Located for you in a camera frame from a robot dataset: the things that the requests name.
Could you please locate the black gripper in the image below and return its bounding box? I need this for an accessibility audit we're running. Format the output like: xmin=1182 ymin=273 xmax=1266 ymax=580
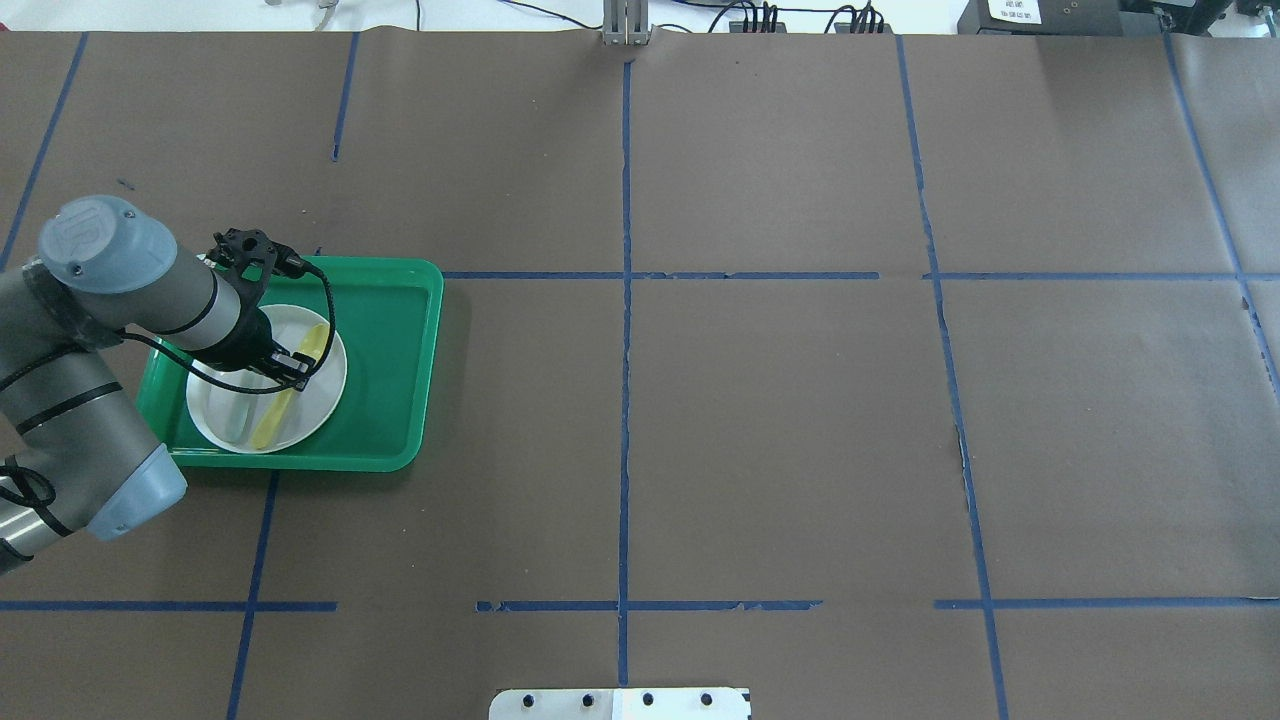
xmin=205 ymin=228 xmax=312 ymax=391

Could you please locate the yellow plastic spoon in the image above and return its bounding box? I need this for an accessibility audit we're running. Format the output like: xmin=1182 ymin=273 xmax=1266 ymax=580
xmin=250 ymin=323 xmax=332 ymax=451

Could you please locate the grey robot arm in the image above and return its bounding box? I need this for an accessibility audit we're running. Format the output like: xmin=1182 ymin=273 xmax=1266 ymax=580
xmin=1 ymin=195 xmax=337 ymax=573

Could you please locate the white round plate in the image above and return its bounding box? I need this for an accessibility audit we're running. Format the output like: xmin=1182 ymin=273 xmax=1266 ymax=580
xmin=186 ymin=304 xmax=348 ymax=455

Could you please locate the green plastic tray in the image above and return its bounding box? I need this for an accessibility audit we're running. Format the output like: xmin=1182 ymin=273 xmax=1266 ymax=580
xmin=137 ymin=256 xmax=445 ymax=473

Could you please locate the silver metal mounting plate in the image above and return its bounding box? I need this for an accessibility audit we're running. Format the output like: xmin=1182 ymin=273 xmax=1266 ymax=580
xmin=488 ymin=685 xmax=753 ymax=719

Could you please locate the black power strip left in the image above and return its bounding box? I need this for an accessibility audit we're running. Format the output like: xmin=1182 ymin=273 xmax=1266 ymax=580
xmin=713 ymin=1 xmax=786 ymax=35

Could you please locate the black power strip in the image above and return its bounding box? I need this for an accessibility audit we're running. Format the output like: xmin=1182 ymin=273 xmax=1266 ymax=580
xmin=824 ymin=1 xmax=892 ymax=35
xmin=713 ymin=1 xmax=786 ymax=35

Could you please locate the black power strip right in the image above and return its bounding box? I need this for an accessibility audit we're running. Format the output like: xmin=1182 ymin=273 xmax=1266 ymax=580
xmin=824 ymin=1 xmax=892 ymax=35

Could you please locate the black box with label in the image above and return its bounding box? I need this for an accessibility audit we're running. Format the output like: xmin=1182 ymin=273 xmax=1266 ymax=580
xmin=956 ymin=1 xmax=1123 ymax=37

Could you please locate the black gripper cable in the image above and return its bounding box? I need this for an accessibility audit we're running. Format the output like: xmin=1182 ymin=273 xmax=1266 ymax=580
xmin=150 ymin=255 xmax=337 ymax=397

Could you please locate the grey aluminium post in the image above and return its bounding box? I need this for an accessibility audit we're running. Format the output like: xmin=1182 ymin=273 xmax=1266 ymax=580
xmin=600 ymin=0 xmax=653 ymax=47

